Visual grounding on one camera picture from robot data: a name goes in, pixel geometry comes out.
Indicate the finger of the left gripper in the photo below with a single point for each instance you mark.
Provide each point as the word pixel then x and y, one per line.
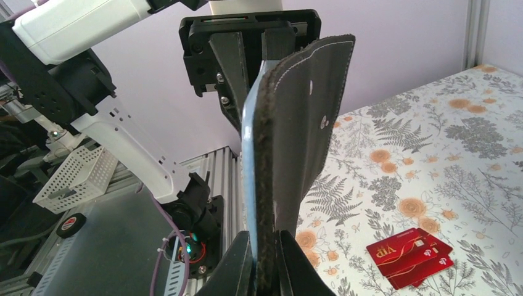
pixel 232 78
pixel 277 43

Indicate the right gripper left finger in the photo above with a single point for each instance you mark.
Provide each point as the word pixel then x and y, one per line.
pixel 233 275

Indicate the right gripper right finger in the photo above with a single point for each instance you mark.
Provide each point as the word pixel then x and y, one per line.
pixel 296 275

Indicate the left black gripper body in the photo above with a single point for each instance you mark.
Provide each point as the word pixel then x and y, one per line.
pixel 201 64

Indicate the black leather card holder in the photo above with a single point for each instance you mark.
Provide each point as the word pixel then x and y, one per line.
pixel 287 123

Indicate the red VIP card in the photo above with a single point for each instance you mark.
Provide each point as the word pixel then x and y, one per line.
pixel 415 275

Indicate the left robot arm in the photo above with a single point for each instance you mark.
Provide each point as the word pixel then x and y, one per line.
pixel 47 51

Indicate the black tape roll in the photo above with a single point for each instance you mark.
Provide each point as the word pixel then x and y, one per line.
pixel 71 225

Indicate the white perforated basket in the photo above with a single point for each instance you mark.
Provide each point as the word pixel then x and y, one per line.
pixel 84 175

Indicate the floral patterned table mat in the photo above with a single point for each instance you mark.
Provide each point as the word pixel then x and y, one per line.
pixel 445 157

